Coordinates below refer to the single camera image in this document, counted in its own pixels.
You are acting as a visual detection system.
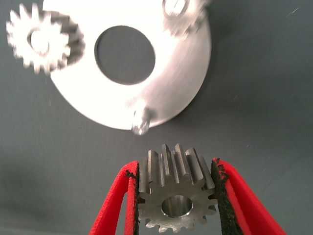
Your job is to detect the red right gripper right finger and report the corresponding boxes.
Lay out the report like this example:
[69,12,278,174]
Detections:
[210,158,287,235]

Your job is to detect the round metal plate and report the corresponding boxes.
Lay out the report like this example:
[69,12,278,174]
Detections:
[42,0,212,136]

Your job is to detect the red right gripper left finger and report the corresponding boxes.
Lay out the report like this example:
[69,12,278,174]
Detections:
[88,160,141,235]

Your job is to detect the small steel gear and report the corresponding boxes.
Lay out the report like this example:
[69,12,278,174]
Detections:
[137,143,219,235]
[161,0,211,41]
[6,2,87,75]

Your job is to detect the dark grey table cloth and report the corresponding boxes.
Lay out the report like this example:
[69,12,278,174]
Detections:
[0,0,313,235]

